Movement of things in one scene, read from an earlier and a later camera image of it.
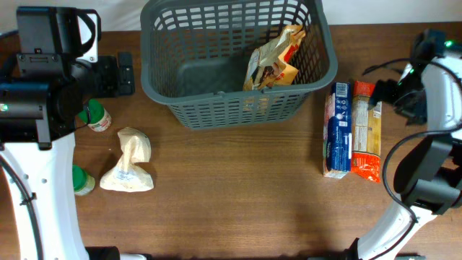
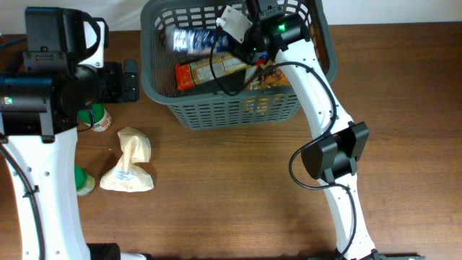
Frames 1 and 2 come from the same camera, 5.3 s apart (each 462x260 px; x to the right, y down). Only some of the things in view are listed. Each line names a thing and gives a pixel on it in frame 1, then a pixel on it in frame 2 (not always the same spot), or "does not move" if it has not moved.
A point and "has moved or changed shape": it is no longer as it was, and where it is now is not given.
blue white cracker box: x=338 y=131 has moved or changed shape
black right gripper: x=417 y=113 to x=258 y=22
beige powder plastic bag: x=126 y=175 does not move
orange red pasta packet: x=367 y=133 to x=189 y=75
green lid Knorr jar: x=100 y=119 does not move
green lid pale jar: x=83 y=183 does not move
